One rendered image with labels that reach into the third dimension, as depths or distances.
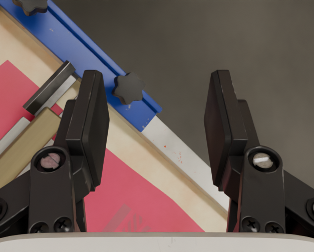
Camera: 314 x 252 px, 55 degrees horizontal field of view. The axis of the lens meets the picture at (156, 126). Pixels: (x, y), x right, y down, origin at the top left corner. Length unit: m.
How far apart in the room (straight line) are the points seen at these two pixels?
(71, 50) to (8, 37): 0.10
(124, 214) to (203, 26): 1.34
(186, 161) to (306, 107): 1.69
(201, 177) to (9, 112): 0.33
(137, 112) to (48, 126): 0.15
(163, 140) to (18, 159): 0.23
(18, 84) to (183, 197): 0.34
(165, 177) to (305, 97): 1.69
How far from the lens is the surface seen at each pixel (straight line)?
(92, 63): 0.46
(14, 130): 0.46
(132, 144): 0.52
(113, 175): 0.52
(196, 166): 0.54
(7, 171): 0.40
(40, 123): 0.39
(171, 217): 0.58
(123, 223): 0.55
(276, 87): 1.99
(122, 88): 0.40
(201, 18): 1.73
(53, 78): 0.42
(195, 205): 0.59
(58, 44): 0.46
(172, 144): 0.51
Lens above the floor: 1.45
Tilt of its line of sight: 68 degrees down
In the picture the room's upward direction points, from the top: 99 degrees clockwise
